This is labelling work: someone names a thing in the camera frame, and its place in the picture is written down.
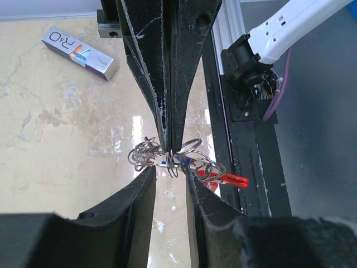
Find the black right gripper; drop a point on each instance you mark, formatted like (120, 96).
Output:
(108, 26)

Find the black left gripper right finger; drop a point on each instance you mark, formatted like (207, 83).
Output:
(222, 236)

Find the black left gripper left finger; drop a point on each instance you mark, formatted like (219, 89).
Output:
(113, 233)

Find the key bunch with red carabiner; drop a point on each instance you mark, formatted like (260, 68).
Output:
(189, 158)

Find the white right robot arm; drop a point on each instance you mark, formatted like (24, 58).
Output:
(263, 45)

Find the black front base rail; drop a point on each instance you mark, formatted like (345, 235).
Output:
(246, 145)

